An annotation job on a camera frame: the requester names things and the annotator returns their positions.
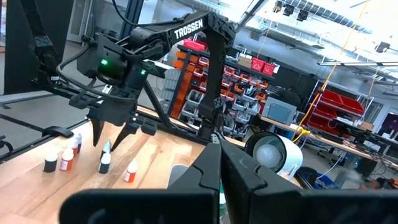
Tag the rack of small parts bins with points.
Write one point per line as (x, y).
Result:
(245, 90)

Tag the gray plastic bin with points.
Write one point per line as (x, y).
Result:
(178, 174)

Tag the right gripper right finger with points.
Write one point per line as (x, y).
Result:
(242, 180)

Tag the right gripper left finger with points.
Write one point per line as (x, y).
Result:
(205, 174)

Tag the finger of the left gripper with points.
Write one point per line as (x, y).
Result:
(126, 133)
(97, 129)

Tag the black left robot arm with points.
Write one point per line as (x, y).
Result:
(189, 29)

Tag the white spot lamp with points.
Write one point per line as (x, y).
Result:
(289, 158)

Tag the rack of red bins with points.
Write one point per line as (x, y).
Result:
(339, 102)

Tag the white corner strip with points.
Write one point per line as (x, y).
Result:
(106, 89)

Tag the gray equipment box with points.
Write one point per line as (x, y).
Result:
(280, 112)

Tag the black frame clamp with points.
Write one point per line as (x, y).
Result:
(57, 131)

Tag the black panel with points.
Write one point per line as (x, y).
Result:
(18, 46)

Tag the long wooden workbench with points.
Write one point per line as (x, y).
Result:
(342, 146)

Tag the small dark dropper bottle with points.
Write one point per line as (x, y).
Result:
(106, 149)
(50, 166)
(79, 143)
(104, 166)

